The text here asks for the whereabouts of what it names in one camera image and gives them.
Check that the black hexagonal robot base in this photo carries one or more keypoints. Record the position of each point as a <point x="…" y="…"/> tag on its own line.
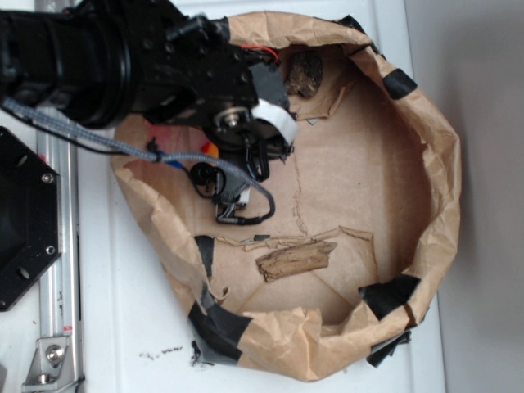
<point x="29" y="218"/>

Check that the brown paper bag basin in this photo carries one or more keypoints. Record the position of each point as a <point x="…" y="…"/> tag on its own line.
<point x="376" y="169"/>

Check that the tan driftwood piece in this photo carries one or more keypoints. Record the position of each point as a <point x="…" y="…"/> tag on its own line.
<point x="295" y="260"/>

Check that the aluminium extrusion rail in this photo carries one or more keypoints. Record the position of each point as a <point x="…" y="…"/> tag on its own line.
<point x="59" y="288"/>

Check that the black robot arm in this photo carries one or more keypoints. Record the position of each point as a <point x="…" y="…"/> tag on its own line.
<point x="101" y="61"/>

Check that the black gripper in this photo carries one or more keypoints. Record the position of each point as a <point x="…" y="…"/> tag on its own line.
<point x="190" y="74"/>

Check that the yellow rubber duck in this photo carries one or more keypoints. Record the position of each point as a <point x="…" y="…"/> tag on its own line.
<point x="210" y="149"/>

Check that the metal corner bracket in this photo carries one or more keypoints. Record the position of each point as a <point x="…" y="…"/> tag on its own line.
<point x="51" y="367"/>

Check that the dark brown rock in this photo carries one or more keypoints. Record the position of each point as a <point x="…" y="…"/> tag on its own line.
<point x="305" y="74"/>

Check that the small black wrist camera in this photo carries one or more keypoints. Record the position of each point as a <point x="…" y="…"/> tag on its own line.
<point x="228" y="192"/>

